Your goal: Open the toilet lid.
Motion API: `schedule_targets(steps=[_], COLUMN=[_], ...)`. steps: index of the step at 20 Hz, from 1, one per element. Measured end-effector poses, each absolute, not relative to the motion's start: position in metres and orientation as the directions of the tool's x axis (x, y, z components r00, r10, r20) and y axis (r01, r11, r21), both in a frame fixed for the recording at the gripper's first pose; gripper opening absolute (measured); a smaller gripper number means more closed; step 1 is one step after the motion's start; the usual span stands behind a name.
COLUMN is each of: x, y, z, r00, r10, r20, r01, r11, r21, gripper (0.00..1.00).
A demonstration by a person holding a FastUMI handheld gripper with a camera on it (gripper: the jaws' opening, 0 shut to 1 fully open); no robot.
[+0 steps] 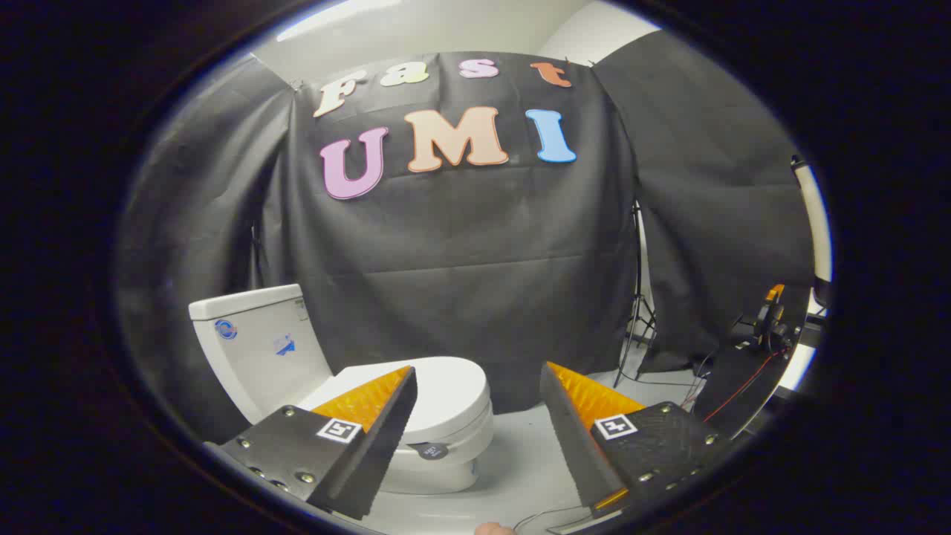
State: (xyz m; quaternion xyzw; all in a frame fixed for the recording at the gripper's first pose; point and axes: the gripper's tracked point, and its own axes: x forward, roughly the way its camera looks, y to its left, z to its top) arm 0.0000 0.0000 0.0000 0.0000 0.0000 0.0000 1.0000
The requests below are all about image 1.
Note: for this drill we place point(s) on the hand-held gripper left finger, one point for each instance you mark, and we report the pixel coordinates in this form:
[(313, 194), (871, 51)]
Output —
[(379, 453)]

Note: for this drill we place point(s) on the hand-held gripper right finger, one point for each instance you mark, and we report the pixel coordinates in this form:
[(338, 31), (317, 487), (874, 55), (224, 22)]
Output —
[(576, 446)]

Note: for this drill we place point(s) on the white toilet lid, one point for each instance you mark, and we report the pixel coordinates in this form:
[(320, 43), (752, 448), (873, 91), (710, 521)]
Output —
[(453, 394)]

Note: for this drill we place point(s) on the white toilet seat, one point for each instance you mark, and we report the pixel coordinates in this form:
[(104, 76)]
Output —
[(472, 440)]

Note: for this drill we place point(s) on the white ceramic toilet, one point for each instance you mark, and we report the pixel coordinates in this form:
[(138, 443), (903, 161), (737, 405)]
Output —
[(260, 349)]

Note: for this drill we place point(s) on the small dark round tab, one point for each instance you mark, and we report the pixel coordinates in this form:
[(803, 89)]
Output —
[(432, 450)]

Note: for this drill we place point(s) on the black tripod light stand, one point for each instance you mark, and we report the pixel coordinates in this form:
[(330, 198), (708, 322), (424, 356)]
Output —
[(637, 297)]

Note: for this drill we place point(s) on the black backdrop cloth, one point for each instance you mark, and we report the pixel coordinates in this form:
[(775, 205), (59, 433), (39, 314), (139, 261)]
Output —
[(475, 245)]

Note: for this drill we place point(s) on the orange and black device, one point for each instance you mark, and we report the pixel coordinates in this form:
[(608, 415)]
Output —
[(769, 319)]

